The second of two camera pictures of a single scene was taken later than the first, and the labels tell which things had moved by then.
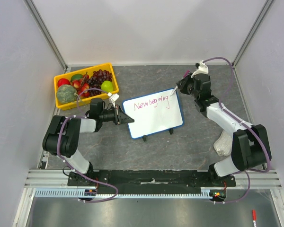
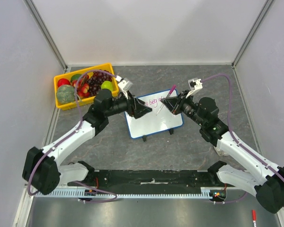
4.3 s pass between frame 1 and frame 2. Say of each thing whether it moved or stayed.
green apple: stayed
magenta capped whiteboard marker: moved
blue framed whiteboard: stayed
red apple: stayed
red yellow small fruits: stayed
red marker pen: stayed
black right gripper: moved
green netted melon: stayed
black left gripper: moved
